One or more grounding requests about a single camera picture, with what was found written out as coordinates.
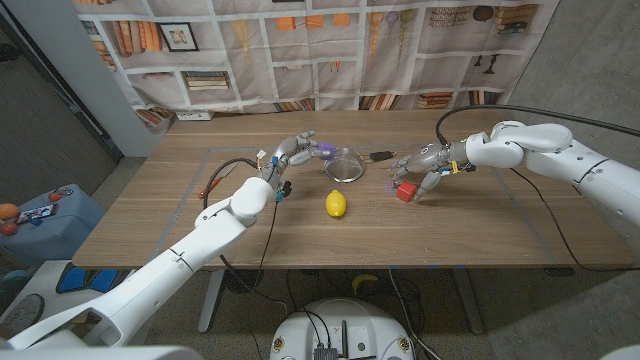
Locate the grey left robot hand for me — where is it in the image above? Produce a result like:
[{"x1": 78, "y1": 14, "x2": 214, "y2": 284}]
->
[{"x1": 259, "y1": 130, "x2": 331, "y2": 187}]

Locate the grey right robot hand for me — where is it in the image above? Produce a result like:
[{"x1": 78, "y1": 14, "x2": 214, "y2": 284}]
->
[{"x1": 388, "y1": 142, "x2": 469, "y2": 201}]

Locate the red magnetic cube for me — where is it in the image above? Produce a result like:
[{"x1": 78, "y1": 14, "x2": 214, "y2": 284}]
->
[{"x1": 396, "y1": 180, "x2": 418, "y2": 204}]

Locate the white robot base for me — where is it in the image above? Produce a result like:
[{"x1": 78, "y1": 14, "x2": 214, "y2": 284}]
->
[{"x1": 268, "y1": 298, "x2": 415, "y2": 360}]

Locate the yellow toy lemon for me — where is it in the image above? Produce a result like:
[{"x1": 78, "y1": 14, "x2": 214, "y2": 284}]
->
[{"x1": 325, "y1": 189, "x2": 348, "y2": 218}]

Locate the yellow toy banana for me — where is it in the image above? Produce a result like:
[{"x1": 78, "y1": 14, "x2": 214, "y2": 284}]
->
[{"x1": 351, "y1": 273, "x2": 380, "y2": 295}]

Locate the white power strip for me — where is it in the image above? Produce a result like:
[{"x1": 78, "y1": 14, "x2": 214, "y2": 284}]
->
[{"x1": 175, "y1": 110, "x2": 215, "y2": 122}]

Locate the black round fan base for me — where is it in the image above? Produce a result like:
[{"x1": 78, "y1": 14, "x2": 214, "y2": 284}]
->
[{"x1": 222, "y1": 268, "x2": 265, "y2": 295}]

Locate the white table leg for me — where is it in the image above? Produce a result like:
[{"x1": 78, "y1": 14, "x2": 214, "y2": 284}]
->
[
  {"x1": 452, "y1": 268, "x2": 486, "y2": 335},
  {"x1": 197, "y1": 268, "x2": 226, "y2": 335}
]

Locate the blue case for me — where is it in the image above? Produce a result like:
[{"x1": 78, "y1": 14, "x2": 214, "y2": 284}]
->
[{"x1": 0, "y1": 183, "x2": 106, "y2": 266}]

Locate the grey sneaker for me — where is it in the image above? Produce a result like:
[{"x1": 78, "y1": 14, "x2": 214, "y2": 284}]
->
[{"x1": 0, "y1": 293, "x2": 45, "y2": 329}]

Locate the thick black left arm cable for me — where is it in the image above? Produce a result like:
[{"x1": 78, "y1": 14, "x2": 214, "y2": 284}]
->
[{"x1": 202, "y1": 157, "x2": 290, "y2": 317}]

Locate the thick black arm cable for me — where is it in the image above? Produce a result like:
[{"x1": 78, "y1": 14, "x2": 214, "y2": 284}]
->
[
  {"x1": 202, "y1": 157, "x2": 290, "y2": 317},
  {"x1": 434, "y1": 103, "x2": 640, "y2": 147}
]

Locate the metal sieve black handle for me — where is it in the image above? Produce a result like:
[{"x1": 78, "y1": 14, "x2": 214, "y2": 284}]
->
[{"x1": 320, "y1": 147, "x2": 398, "y2": 184}]

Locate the knife with red handle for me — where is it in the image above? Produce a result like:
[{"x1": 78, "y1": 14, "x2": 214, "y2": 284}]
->
[{"x1": 197, "y1": 164, "x2": 238, "y2": 201}]

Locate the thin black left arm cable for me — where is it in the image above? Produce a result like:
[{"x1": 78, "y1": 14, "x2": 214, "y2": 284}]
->
[{"x1": 249, "y1": 199, "x2": 279, "y2": 360}]

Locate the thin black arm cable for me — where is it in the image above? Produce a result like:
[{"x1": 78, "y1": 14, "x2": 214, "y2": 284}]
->
[
  {"x1": 509, "y1": 167, "x2": 640, "y2": 274},
  {"x1": 249, "y1": 199, "x2": 279, "y2": 360}
]

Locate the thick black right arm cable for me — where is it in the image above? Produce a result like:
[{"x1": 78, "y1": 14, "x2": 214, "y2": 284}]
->
[{"x1": 434, "y1": 103, "x2": 640, "y2": 147}]

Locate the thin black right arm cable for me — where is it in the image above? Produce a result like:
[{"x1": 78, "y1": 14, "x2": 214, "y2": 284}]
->
[{"x1": 509, "y1": 167, "x2": 640, "y2": 274}]

